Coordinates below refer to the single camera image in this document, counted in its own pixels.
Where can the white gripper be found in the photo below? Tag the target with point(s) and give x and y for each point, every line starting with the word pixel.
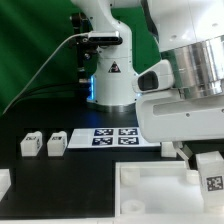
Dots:
pixel 163 116

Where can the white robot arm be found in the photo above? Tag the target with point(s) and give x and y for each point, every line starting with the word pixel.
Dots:
pixel 187 33

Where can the white marker tag sheet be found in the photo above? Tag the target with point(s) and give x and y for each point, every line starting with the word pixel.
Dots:
pixel 108 137

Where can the white fence piece left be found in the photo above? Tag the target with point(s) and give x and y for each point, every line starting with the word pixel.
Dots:
pixel 5 182

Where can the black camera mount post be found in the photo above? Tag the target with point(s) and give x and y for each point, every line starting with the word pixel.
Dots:
pixel 84 52

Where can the silver front depth camera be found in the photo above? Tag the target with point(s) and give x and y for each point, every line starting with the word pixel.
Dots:
pixel 104 38

